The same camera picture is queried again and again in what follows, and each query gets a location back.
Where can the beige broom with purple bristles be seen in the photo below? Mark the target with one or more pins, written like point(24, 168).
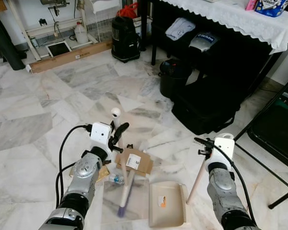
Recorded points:
point(115, 113)

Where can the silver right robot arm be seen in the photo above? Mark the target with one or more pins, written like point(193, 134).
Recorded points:
point(225, 191)

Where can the cardboard piece with white label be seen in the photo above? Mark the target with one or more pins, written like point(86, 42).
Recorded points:
point(139, 163)

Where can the brown paper scrap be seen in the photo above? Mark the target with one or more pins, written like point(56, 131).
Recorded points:
point(104, 173)

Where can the crushed clear plastic bottle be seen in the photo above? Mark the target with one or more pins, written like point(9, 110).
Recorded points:
point(116, 179)

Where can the large black bag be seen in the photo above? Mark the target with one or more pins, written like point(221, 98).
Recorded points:
point(209, 105)

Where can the black folding chair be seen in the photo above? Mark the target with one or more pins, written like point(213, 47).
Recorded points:
point(276, 129)

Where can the black lidded bucket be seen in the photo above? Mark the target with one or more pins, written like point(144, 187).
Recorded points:
point(175, 76)

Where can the long flat cardboard box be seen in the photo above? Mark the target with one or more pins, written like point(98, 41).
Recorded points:
point(69, 57)

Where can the black vacuum cleaner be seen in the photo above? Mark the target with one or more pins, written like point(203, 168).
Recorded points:
point(125, 40)

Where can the black table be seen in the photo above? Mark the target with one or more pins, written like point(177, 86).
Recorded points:
point(155, 43)

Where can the white framed tablet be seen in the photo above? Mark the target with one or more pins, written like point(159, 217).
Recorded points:
point(59, 49)

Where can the translucent plastic jug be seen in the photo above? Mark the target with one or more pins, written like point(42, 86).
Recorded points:
point(81, 34)

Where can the silver black printed bag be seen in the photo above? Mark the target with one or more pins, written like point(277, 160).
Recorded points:
point(204, 42)

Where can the red plastic bag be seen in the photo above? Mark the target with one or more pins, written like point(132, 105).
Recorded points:
point(128, 10)

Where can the white metal rack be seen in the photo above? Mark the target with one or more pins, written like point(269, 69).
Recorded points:
point(38, 31)

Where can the white hanging cloth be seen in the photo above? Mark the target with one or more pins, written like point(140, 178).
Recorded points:
point(104, 5)

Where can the white lace tablecloth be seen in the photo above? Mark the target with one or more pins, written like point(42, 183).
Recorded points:
point(240, 19)

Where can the black rolled cylinder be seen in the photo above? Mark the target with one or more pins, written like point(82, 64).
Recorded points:
point(7, 45)

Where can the pink package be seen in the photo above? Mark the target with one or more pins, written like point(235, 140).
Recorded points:
point(251, 5)

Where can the blue white package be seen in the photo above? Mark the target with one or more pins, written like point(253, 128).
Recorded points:
point(272, 7)

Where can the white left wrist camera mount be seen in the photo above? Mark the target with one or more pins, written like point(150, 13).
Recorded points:
point(100, 134)

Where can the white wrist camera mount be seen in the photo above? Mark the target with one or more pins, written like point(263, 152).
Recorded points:
point(224, 149)
point(100, 134)

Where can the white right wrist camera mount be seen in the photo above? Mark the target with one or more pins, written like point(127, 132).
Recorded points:
point(224, 149)

